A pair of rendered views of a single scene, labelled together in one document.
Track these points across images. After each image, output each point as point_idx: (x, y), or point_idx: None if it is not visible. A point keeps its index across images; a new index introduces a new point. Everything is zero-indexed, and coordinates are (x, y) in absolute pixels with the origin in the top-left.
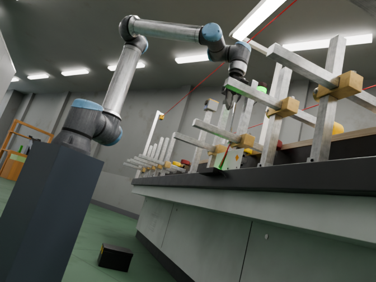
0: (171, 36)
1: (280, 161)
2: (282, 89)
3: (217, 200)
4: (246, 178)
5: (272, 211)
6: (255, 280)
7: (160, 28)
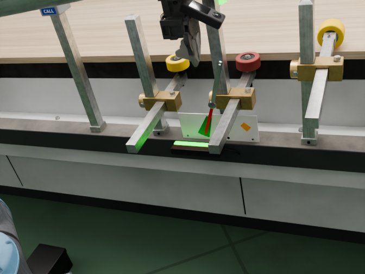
0: (46, 7)
1: (259, 75)
2: (313, 42)
3: (215, 165)
4: (292, 159)
5: (339, 179)
6: (268, 189)
7: (6, 6)
